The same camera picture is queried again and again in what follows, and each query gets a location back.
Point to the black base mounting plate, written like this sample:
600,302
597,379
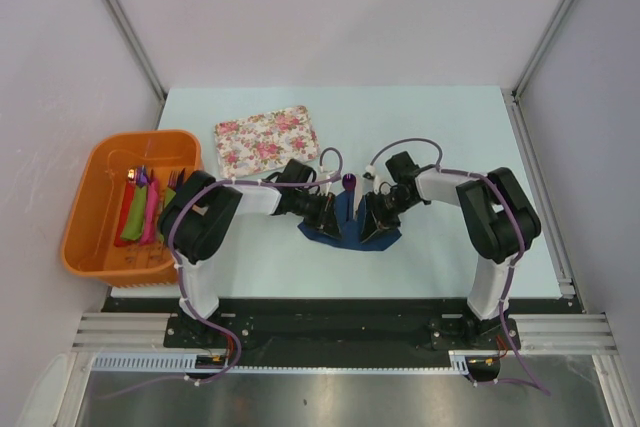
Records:
330,333

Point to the red napkin roll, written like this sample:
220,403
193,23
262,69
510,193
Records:
123,216

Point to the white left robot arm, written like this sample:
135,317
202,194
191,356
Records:
195,222

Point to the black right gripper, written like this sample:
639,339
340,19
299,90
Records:
376,218

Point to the pink napkin roll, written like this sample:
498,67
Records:
152,199

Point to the green napkin roll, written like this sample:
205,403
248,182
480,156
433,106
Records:
169,194
134,224

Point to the aluminium frame rail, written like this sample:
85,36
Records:
121,332

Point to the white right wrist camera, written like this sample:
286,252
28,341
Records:
379,184

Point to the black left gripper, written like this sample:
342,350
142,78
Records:
324,220

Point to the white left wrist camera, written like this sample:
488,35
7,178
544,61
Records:
326,179

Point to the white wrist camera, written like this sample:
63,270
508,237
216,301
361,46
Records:
379,184
326,179

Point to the dark blue paper napkin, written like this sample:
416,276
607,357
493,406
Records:
350,232

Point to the white slotted cable duct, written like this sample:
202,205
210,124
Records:
144,362

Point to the purple metal spoon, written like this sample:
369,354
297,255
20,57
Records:
349,183

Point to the floral rectangular tray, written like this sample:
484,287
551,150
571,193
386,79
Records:
265,142

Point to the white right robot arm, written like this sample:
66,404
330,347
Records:
500,220

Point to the orange plastic basket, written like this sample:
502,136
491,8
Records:
137,157

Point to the silver table knife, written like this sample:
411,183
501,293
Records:
357,193

